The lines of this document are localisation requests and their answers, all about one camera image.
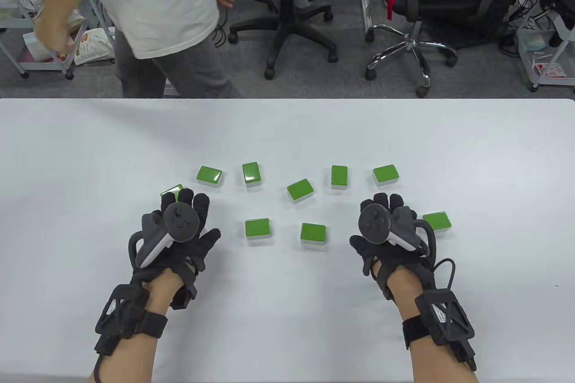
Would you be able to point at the printed paper bag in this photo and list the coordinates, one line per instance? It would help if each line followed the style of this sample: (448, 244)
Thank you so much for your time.
(94, 46)

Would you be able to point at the person's right hand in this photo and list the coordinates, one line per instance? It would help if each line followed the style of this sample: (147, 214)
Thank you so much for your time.
(373, 257)

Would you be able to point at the red white box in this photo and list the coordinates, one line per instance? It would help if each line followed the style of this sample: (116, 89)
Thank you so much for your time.
(550, 71)

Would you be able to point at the person's left forearm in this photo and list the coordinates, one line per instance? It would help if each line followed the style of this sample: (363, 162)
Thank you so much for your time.
(130, 360)

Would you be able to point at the person's left hand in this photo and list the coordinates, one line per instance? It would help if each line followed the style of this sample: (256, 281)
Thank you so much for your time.
(204, 248)

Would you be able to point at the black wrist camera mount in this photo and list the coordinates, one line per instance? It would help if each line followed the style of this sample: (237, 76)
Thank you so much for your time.
(119, 311)
(442, 315)

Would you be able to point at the person's right forearm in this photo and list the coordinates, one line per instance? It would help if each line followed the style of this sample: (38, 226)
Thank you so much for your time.
(435, 365)

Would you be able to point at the white pink flat box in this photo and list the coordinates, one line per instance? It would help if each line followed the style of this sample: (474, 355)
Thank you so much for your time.
(33, 50)

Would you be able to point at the black glove wrist module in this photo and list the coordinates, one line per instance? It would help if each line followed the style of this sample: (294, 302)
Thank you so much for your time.
(182, 300)
(387, 291)

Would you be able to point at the green mahjong tiles group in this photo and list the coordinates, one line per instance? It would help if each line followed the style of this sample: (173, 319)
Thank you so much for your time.
(257, 226)

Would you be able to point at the black white handheld controller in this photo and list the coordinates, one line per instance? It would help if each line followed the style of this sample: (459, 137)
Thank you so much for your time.
(180, 221)
(374, 223)

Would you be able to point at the pale teal cloth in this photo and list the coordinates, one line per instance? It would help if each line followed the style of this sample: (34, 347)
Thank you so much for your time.
(534, 43)

